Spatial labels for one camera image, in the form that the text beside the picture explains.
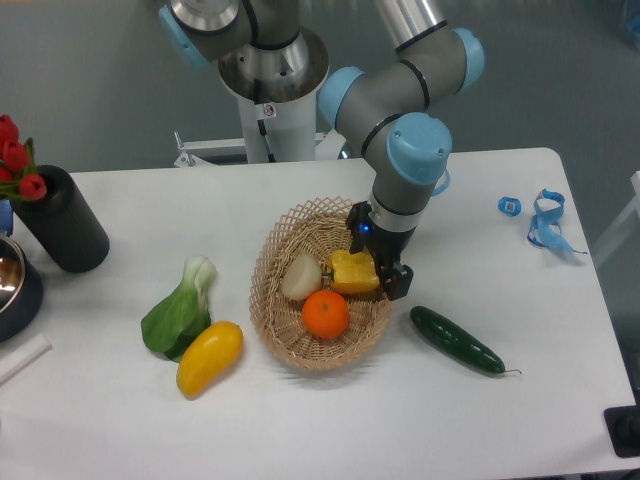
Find woven wicker basket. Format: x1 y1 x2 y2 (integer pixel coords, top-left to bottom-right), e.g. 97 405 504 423
249 197 392 371

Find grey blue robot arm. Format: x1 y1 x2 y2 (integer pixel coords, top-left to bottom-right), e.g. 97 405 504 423
159 1 485 300

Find metal bowl dark rim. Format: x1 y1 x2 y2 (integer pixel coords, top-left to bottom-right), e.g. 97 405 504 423
0 235 44 342

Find dark green cucumber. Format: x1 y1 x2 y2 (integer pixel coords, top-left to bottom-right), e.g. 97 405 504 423
409 306 522 377

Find yellow squash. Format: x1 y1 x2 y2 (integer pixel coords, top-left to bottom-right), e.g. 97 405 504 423
176 321 244 399

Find orange fruit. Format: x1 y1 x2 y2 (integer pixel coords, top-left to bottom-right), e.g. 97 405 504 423
301 290 350 340

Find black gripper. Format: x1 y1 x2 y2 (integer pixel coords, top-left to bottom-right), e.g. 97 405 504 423
345 202 415 301

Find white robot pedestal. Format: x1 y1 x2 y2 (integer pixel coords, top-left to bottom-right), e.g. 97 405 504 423
174 92 350 168

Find white flat stick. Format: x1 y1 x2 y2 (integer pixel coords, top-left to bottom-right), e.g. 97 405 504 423
1 334 52 384

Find red tulip flowers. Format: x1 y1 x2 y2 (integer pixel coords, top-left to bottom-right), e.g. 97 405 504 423
1 114 47 202

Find black device at table edge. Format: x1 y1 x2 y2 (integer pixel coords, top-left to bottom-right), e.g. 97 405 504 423
604 405 639 458

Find yellow bell pepper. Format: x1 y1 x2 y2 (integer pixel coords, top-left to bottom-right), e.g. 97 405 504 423
327 250 380 295

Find white onion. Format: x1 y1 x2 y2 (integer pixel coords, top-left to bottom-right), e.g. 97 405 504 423
281 253 322 301

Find green bok choy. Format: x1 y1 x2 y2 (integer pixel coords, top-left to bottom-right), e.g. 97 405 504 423
141 256 217 362

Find small blue tape roll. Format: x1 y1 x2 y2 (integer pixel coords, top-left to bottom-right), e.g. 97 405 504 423
497 196 522 217

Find blue object left edge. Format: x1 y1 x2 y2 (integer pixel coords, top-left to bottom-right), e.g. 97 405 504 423
0 200 14 237

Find black cylindrical vase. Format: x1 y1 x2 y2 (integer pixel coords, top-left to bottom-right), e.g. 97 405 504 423
11 165 110 273

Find blue ribbon strap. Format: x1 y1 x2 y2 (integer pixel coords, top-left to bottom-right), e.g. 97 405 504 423
527 188 590 262

